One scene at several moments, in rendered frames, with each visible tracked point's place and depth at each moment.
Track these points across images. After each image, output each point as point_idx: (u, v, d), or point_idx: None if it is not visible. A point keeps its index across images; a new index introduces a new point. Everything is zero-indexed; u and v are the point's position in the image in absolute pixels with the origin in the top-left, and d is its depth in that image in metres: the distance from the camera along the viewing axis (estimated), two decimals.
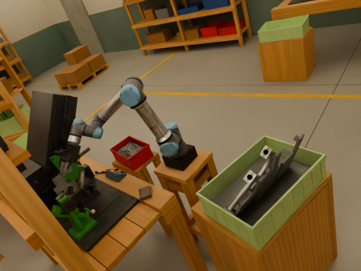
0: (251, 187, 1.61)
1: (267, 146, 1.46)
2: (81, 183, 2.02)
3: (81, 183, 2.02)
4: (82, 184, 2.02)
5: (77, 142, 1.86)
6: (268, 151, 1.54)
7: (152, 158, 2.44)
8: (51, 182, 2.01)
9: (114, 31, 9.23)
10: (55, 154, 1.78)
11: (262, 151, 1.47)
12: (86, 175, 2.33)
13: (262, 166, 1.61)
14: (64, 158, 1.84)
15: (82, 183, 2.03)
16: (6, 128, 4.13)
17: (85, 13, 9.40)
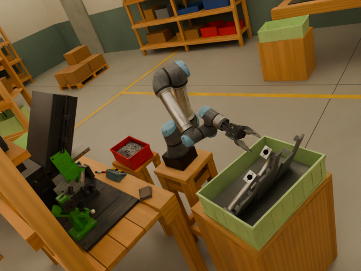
0: (251, 187, 1.61)
1: (267, 146, 1.46)
2: None
3: None
4: None
5: (219, 129, 1.62)
6: (268, 151, 1.54)
7: (152, 158, 2.44)
8: (51, 182, 2.01)
9: (114, 31, 9.23)
10: (246, 133, 1.63)
11: (262, 151, 1.47)
12: (86, 175, 2.33)
13: (262, 166, 1.61)
14: (242, 133, 1.56)
15: None
16: (6, 128, 4.13)
17: (85, 13, 9.40)
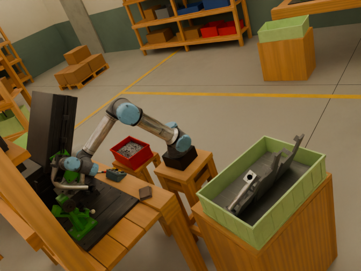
0: (86, 185, 2.02)
1: (51, 163, 1.88)
2: None
3: None
4: None
5: None
6: (53, 177, 1.88)
7: (152, 158, 2.44)
8: (51, 182, 2.01)
9: (114, 31, 9.23)
10: (55, 180, 1.79)
11: None
12: (86, 175, 2.33)
13: (67, 188, 1.93)
14: None
15: None
16: (6, 128, 4.13)
17: (85, 13, 9.40)
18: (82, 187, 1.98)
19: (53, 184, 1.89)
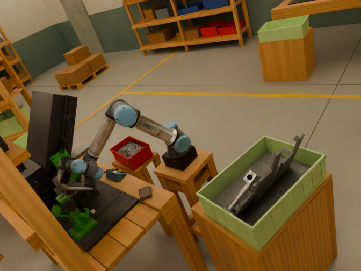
0: (91, 186, 2.07)
1: (57, 165, 1.93)
2: None
3: None
4: None
5: None
6: (59, 179, 1.93)
7: (152, 158, 2.44)
8: (51, 182, 2.01)
9: (114, 31, 9.23)
10: (61, 182, 1.84)
11: None
12: None
13: (73, 189, 1.98)
14: None
15: None
16: (6, 128, 4.13)
17: (85, 13, 9.40)
18: (87, 189, 2.03)
19: (59, 186, 1.93)
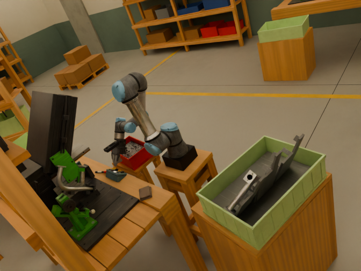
0: (91, 186, 2.07)
1: (56, 165, 1.93)
2: None
3: None
4: None
5: (121, 137, 2.19)
6: (59, 179, 1.93)
7: (152, 158, 2.44)
8: (51, 182, 2.01)
9: (114, 31, 9.23)
10: (105, 151, 2.17)
11: (62, 165, 1.94)
12: (86, 175, 2.33)
13: (73, 189, 1.98)
14: (114, 152, 2.22)
15: None
16: (6, 128, 4.13)
17: (85, 13, 9.40)
18: (87, 189, 2.03)
19: (59, 186, 1.93)
